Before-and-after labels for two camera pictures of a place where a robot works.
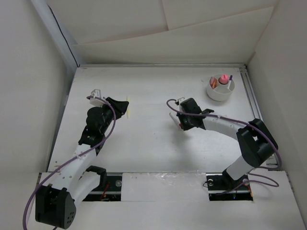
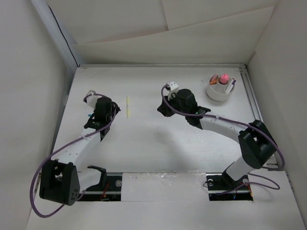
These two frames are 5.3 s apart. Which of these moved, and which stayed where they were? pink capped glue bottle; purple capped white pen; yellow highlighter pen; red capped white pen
Moved: red capped white pen; purple capped white pen
Stayed: pink capped glue bottle; yellow highlighter pen
